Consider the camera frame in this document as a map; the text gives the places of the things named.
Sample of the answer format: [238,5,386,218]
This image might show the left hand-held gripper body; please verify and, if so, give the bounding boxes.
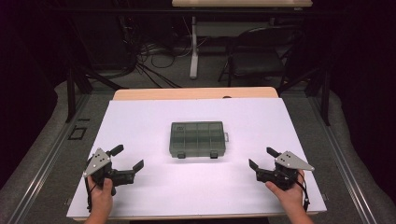
[82,147,135,197]

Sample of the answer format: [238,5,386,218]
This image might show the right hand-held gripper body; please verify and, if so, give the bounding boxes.
[255,150,316,191]

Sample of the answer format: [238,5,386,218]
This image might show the translucent grey compartment box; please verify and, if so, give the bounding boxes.
[168,120,230,160]

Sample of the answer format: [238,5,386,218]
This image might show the person's left hand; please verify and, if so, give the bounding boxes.
[86,175,114,217]

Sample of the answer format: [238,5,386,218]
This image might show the person's right hand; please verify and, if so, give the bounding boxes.
[264,169,306,216]

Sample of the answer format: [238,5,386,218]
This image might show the white board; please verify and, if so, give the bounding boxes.
[66,97,328,218]

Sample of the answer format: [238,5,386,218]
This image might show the black metal stand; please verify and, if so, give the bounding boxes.
[64,59,129,124]
[276,62,332,127]

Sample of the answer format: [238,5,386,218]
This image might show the wooden table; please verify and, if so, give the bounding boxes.
[72,86,319,222]

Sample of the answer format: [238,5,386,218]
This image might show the black chair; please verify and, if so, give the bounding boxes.
[217,25,304,89]

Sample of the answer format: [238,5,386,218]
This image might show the white desk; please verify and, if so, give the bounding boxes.
[171,0,314,80]

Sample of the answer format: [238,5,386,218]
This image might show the black cable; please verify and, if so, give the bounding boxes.
[84,176,98,214]
[293,171,311,213]

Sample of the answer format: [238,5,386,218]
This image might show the bundle of floor cables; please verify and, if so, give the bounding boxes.
[118,12,209,90]

